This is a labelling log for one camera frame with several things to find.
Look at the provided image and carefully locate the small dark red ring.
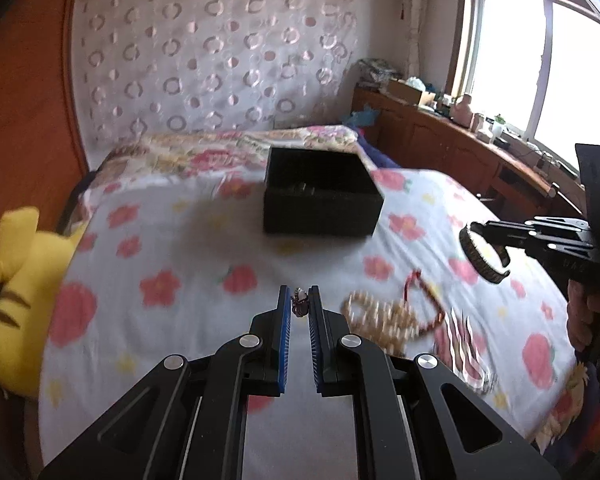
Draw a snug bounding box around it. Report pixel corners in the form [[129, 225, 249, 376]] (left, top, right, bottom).
[[290, 286, 310, 318]]

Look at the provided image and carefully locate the black beaded bangle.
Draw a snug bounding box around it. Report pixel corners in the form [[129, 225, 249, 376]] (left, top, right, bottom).
[[458, 222, 510, 285]]

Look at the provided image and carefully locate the black jewelry box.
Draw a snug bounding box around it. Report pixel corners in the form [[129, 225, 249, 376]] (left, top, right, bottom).
[[263, 146, 384, 237]]

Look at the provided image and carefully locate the right hand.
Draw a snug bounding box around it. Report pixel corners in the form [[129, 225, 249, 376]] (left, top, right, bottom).
[[567, 281, 600, 351]]

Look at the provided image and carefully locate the wooden side cabinet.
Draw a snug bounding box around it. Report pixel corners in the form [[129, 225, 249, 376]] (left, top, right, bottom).
[[352, 87, 585, 221]]

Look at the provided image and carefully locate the strawberry print bed sheet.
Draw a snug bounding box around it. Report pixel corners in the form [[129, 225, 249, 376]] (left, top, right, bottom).
[[38, 170, 588, 460]]

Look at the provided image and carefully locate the pink ceramic jar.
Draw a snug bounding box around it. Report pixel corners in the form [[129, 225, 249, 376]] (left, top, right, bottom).
[[451, 93, 474, 128]]

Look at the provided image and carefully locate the floral quilt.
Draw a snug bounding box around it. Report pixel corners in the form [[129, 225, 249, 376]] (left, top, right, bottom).
[[90, 125, 376, 193]]

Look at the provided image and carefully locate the dark blue blanket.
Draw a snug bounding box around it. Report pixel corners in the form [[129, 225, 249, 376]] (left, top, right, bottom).
[[355, 128, 401, 169]]

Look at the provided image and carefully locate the window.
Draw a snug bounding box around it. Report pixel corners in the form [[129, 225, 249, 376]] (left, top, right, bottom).
[[449, 0, 600, 174]]

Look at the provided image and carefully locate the cardboard box on cabinet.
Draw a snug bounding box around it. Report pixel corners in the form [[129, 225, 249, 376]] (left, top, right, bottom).
[[386, 78, 436, 106]]

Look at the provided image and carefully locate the yellow plush toy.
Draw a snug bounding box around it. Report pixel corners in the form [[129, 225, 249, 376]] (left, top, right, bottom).
[[0, 207, 85, 399]]

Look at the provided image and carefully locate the wooden wardrobe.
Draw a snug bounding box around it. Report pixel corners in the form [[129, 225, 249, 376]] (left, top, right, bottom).
[[0, 0, 87, 230]]

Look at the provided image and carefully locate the circle pattern sheer curtain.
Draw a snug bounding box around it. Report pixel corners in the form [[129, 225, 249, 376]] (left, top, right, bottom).
[[73, 0, 356, 151]]

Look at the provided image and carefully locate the pearl necklace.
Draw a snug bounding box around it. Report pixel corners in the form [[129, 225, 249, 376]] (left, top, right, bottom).
[[340, 278, 449, 359]]

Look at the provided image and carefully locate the red string bracelet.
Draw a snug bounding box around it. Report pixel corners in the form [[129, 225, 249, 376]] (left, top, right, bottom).
[[402, 268, 449, 334]]

